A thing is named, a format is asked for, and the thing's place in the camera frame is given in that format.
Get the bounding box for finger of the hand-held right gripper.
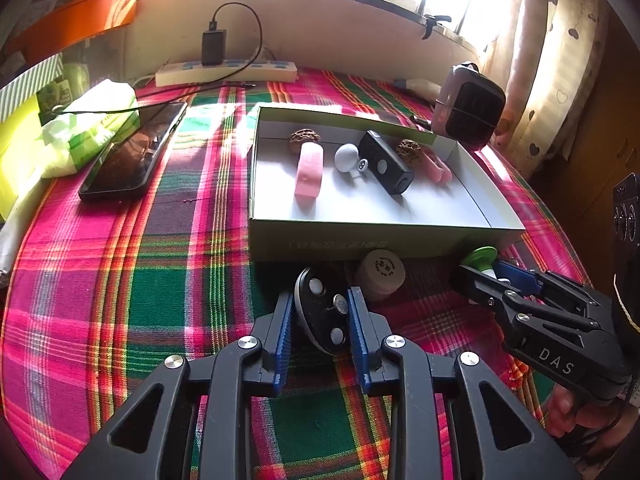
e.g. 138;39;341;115
492;258;613;317
452;262;532;332

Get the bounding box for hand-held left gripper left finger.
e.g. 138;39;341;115
60;287;296;480

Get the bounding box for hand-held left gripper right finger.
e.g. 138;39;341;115
346;285;581;480

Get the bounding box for black oval device white dots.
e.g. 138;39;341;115
293;266;351;358

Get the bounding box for green white spool knob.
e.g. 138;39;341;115
460;246;501;281

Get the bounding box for green white cardboard box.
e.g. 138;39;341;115
247;105;527;263

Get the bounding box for pink and mint plastic clip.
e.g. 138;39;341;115
419;152;453;184

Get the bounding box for black rectangular device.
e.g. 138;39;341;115
357;130;416;196

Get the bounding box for white round gadget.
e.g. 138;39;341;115
334;143;370;177

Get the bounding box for person's right hand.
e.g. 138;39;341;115
545;380;640;441

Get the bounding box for beige round cap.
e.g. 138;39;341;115
354;249;405;303

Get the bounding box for black device with knobs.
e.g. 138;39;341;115
612;172;640;251

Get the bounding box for plaid tablecloth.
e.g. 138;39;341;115
0;65;591;480

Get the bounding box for small grey space heater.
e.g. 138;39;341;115
431;61;506;151

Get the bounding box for white blue object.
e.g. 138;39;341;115
392;76;443;106

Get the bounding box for heart patterned curtain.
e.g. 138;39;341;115
480;0;616;176

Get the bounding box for black smartphone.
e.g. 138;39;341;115
78;101;188;203

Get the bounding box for white power strip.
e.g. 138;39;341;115
155;58;298;87

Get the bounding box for black window hook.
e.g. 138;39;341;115
420;14;453;40

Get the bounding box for green tissue packet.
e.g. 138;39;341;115
39;80;141;178

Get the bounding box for black charger adapter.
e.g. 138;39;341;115
201;30;227;67

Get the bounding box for yellow-green box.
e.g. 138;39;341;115
0;95;56;221

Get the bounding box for green striped box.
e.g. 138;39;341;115
0;55;63;126

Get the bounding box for orange tray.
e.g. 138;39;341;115
0;0;138;61

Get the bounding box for black charger cable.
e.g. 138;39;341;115
50;2;264;116

